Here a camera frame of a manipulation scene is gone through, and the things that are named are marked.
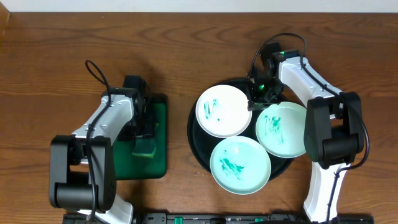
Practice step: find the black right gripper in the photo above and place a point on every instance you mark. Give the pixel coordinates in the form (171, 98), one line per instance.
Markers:
(254, 102)

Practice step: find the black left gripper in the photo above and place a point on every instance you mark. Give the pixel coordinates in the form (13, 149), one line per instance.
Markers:
(144, 135)

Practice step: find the green yellow sponge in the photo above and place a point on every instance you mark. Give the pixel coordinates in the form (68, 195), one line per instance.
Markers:
(145, 144)

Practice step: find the mint plate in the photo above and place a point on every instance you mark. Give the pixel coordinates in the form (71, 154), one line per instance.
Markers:
(240, 165)
(280, 129)

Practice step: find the pink plate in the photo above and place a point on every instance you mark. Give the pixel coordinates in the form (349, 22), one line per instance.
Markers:
(222, 111)

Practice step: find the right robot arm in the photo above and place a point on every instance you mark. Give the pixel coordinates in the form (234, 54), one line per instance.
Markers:
(334, 132)

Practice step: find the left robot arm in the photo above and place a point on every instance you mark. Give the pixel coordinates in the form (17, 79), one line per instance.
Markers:
(82, 172)

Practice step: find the green rectangular tray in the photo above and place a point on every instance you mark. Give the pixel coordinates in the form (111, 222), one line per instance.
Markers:
(129, 167)

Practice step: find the mint plate front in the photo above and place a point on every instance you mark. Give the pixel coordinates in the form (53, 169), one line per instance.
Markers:
(240, 165)

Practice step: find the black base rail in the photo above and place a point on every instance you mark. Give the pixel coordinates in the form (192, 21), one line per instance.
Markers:
(162, 218)

